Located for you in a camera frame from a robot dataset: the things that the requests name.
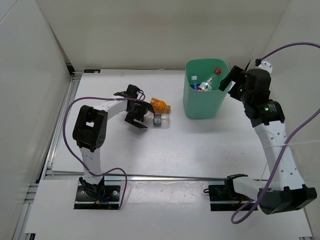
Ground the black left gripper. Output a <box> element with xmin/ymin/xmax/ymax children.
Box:
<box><xmin>124</xmin><ymin>99</ymin><xmax>154</xmax><ymax>129</ymax></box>

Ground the clear bottle black label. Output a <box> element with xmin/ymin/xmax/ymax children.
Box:
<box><xmin>142</xmin><ymin>113</ymin><xmax>170</xmax><ymax>129</ymax></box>

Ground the clear bottle red label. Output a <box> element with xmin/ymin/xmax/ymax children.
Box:
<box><xmin>197</xmin><ymin>68</ymin><xmax>222</xmax><ymax>92</ymax></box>

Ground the clear bottle blue label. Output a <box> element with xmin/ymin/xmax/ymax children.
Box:
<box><xmin>190</xmin><ymin>75</ymin><xmax>200</xmax><ymax>91</ymax></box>

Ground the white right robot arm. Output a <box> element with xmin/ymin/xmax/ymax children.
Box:
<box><xmin>219</xmin><ymin>65</ymin><xmax>317</xmax><ymax>215</ymax></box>

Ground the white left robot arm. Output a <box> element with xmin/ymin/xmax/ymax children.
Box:
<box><xmin>72</xmin><ymin>84</ymin><xmax>155</xmax><ymax>200</ymax></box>

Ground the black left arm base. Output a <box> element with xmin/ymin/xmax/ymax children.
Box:
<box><xmin>73</xmin><ymin>177</ymin><xmax>121</xmax><ymax>210</ymax></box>

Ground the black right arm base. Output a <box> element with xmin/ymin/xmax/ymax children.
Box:
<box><xmin>203</xmin><ymin>173</ymin><xmax>263</xmax><ymax>212</ymax></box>

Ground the green plastic bin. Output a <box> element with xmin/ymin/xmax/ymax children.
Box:
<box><xmin>183</xmin><ymin>58</ymin><xmax>231</xmax><ymax>119</ymax></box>

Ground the orange juice bottle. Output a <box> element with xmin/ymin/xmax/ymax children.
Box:
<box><xmin>150</xmin><ymin>97</ymin><xmax>171</xmax><ymax>114</ymax></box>

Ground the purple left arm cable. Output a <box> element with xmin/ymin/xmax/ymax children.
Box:
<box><xmin>61</xmin><ymin>90</ymin><xmax>147</xmax><ymax>210</ymax></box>

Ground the aluminium front rail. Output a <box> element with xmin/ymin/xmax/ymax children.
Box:
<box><xmin>44</xmin><ymin>170</ymin><xmax>224</xmax><ymax>181</ymax></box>

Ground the aluminium rail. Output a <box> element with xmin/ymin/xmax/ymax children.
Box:
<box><xmin>44</xmin><ymin>170</ymin><xmax>224</xmax><ymax>181</ymax></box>
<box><xmin>12</xmin><ymin>71</ymin><xmax>83</xmax><ymax>240</ymax></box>

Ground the aluminium left rail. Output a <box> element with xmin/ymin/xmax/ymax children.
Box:
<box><xmin>12</xmin><ymin>71</ymin><xmax>83</xmax><ymax>240</ymax></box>

